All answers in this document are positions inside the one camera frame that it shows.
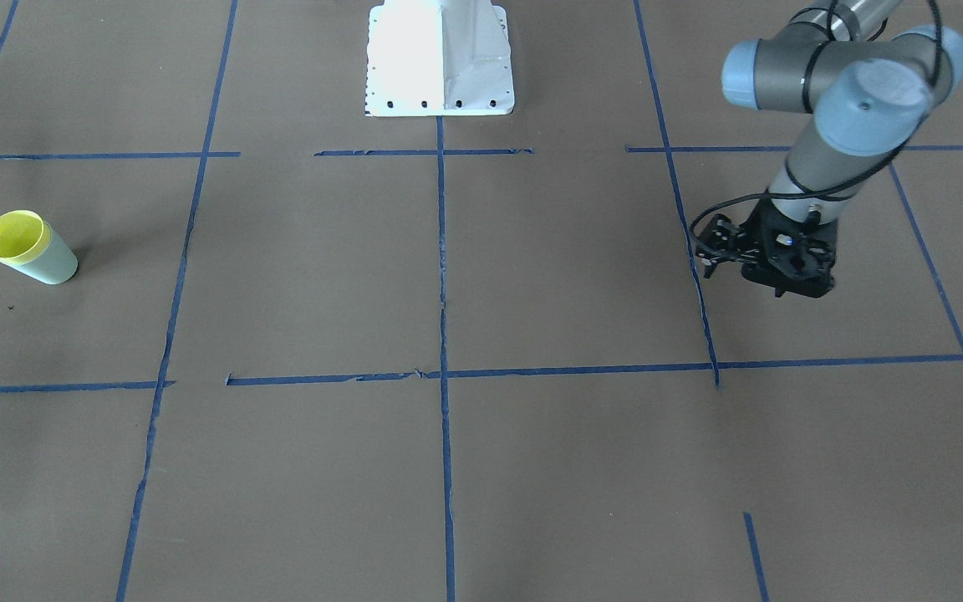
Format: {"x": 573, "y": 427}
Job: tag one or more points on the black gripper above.
{"x": 756, "y": 237}

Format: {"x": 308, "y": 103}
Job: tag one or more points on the yellow plastic cup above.
{"x": 24, "y": 236}

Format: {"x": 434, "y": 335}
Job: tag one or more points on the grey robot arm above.
{"x": 865, "y": 99}

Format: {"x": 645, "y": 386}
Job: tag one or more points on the green plastic cup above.
{"x": 51, "y": 260}

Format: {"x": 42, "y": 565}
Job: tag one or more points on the white mounting column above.
{"x": 436, "y": 58}

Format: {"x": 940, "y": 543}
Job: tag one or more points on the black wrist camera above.
{"x": 805, "y": 275}

